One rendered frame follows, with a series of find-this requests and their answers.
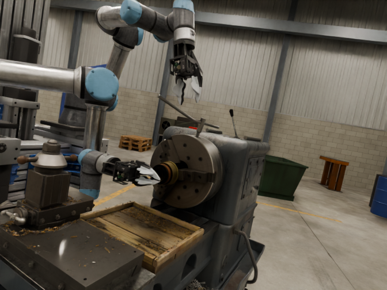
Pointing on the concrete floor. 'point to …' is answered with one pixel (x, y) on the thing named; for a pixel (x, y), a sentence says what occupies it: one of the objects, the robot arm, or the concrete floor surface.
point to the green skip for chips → (280, 178)
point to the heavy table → (333, 173)
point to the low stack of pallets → (135, 142)
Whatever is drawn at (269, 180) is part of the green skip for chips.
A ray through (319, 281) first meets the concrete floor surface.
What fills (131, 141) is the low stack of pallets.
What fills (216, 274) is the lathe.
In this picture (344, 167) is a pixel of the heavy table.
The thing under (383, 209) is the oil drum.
